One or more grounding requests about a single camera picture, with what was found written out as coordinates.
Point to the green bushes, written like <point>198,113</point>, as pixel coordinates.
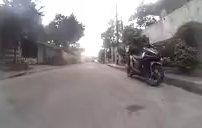
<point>185,50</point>

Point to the low wall with gate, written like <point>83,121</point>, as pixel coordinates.
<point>55,55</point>

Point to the row of trees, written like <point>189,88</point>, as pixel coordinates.
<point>122,41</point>

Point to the grey asphalt road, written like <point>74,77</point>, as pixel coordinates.
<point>85,96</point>

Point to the pale building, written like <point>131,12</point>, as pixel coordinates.
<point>175,23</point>

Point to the grey concrete sidewalk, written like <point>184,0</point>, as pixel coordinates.
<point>192,81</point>
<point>25,70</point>

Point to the dark parked motorcycle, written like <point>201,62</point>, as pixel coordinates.
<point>145,65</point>

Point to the utility pole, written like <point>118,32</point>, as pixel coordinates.
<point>116,33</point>

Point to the large dark tree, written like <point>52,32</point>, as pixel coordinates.
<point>15,23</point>

